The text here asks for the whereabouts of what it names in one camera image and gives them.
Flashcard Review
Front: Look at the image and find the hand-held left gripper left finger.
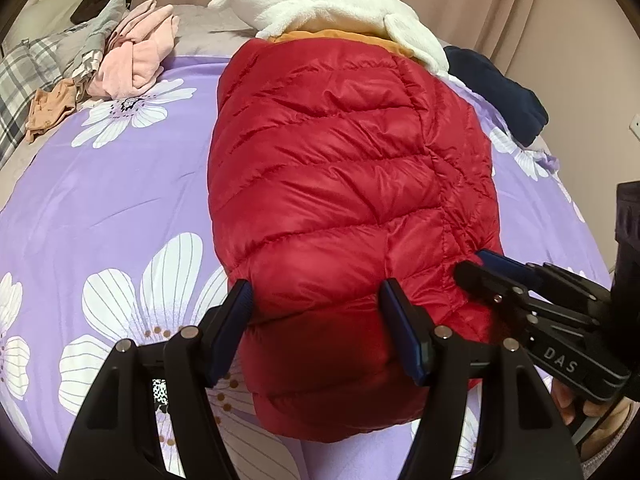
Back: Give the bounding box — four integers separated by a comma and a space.
57, 279, 253, 480

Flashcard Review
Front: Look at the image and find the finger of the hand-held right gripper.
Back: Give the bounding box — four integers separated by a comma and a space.
475, 249, 615, 312
453, 260, 601, 337

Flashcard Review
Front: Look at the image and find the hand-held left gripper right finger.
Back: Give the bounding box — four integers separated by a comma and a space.
378, 279, 586, 480

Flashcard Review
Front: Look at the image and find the red down jacket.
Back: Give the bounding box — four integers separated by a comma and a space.
206, 37, 506, 433

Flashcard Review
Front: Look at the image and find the person's right hand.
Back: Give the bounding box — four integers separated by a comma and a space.
550, 377, 640, 463

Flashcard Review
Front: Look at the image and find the navy garment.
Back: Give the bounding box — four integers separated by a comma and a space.
444, 46, 549, 147

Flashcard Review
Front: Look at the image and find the purple floral bedsheet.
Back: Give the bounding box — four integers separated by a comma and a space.
0, 55, 616, 480

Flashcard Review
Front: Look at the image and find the beige curtain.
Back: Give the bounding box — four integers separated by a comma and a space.
125, 0, 640, 111

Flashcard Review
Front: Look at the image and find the pink garment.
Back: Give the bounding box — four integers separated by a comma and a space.
87, 0, 181, 101

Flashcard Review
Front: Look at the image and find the orange garment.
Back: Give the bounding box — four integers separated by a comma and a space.
267, 27, 413, 58

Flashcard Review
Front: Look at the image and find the tan cloth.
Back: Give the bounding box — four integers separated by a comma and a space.
25, 80, 78, 143

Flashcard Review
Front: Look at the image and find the white fleece garment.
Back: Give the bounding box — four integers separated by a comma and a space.
207, 0, 451, 78

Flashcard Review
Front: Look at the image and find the grey plaid pillow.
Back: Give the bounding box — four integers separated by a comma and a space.
0, 35, 88, 146

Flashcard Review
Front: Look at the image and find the black cloth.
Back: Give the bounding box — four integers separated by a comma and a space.
70, 0, 107, 24

